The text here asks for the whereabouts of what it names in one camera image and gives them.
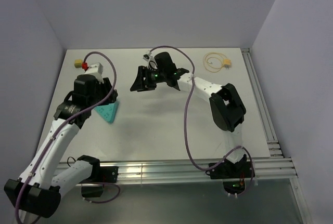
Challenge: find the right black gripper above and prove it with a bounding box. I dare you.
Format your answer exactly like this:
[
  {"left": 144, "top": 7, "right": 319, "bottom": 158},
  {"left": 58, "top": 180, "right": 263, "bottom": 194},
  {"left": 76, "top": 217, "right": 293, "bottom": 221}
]
[{"left": 131, "top": 65, "right": 167, "bottom": 92}]

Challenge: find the teal triangular power strip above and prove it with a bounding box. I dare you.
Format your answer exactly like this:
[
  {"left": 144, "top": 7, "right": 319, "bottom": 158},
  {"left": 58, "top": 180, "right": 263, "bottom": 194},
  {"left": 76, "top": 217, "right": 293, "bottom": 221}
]
[{"left": 94, "top": 101, "right": 119, "bottom": 124}]

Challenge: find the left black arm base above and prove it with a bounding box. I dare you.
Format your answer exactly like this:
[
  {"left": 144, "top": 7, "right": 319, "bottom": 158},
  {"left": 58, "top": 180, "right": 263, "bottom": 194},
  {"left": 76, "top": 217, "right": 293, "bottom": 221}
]
[{"left": 81, "top": 165, "right": 121, "bottom": 204}]

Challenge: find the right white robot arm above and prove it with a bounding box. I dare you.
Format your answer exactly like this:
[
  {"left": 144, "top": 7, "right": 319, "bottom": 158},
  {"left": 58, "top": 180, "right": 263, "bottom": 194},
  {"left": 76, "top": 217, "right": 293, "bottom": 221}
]
[{"left": 130, "top": 52, "right": 255, "bottom": 179}]

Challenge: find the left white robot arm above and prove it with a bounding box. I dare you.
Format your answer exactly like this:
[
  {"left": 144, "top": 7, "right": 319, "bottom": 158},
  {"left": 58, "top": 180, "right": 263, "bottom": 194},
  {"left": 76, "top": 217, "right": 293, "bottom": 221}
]
[{"left": 4, "top": 75, "right": 118, "bottom": 223}]

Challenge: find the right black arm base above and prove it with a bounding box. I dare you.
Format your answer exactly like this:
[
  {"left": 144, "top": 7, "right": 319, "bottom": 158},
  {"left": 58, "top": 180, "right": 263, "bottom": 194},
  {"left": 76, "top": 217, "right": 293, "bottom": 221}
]
[{"left": 205, "top": 161, "right": 255, "bottom": 198}]

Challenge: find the yellow cube block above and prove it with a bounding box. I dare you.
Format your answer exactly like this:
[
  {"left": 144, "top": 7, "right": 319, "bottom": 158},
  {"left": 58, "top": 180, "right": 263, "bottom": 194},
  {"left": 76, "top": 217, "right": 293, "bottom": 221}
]
[{"left": 74, "top": 59, "right": 83, "bottom": 69}]

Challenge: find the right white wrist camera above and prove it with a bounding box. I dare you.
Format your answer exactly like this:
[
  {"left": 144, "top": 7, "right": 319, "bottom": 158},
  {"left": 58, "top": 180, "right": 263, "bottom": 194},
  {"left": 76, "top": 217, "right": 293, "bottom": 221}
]
[{"left": 143, "top": 50, "right": 158, "bottom": 70}]

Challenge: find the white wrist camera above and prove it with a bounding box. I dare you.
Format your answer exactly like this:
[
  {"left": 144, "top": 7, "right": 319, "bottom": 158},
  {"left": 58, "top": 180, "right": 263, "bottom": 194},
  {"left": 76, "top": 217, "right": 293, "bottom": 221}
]
[
  {"left": 143, "top": 50, "right": 158, "bottom": 70},
  {"left": 84, "top": 62, "right": 104, "bottom": 79}
]

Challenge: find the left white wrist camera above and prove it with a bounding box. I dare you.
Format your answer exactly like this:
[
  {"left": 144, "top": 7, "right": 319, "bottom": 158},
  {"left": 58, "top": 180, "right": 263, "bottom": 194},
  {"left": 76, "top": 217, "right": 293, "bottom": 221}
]
[{"left": 84, "top": 62, "right": 104, "bottom": 79}]

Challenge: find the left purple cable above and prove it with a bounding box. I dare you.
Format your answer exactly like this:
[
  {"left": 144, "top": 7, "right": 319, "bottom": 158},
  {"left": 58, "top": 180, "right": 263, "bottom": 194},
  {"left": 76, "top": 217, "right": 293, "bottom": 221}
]
[{"left": 14, "top": 51, "right": 122, "bottom": 223}]

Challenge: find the purple cable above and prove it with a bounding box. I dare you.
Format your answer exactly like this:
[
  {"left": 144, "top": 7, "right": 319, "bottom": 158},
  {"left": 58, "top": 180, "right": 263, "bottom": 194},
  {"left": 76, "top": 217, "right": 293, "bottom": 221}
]
[
  {"left": 149, "top": 45, "right": 255, "bottom": 196},
  {"left": 14, "top": 51, "right": 122, "bottom": 223}
]

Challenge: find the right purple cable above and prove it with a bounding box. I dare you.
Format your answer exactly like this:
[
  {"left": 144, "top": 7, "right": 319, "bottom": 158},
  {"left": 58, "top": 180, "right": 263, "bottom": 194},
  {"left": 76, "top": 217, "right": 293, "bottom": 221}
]
[{"left": 149, "top": 45, "right": 255, "bottom": 196}]

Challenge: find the aluminium rail frame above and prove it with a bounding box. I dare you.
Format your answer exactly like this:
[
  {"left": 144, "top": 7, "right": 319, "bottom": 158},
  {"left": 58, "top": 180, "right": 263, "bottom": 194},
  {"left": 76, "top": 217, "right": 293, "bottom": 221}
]
[{"left": 54, "top": 63, "right": 312, "bottom": 223}]

